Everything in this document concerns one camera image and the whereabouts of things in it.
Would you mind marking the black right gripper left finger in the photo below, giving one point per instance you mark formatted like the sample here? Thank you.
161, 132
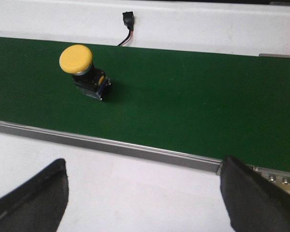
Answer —
37, 205

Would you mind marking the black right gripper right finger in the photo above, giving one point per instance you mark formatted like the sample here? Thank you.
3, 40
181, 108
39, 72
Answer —
252, 202

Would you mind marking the yellow mushroom push button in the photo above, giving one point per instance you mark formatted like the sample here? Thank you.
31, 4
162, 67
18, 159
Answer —
77, 60

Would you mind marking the green conveyor belt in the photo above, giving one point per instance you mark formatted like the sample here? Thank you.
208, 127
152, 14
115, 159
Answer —
205, 104

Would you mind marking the aluminium conveyor side rail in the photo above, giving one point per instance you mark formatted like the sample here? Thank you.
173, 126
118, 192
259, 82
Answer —
117, 147

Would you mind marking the black sensor with cable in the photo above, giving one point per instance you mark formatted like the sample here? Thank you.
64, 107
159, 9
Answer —
129, 21

